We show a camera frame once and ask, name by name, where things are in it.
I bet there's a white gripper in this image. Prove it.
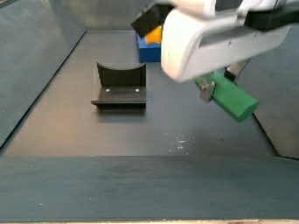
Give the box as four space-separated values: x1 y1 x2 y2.
161 0 292 102

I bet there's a green hexagon prism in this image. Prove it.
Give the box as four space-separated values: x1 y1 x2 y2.
193 72 258 123

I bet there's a blue foam shape board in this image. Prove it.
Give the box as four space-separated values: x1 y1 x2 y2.
136 36 161 63

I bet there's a yellow notched block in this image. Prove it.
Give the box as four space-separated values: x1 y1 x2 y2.
144 26 163 44

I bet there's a black curved cradle stand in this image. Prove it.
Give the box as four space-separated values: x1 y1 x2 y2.
91 63 145 108

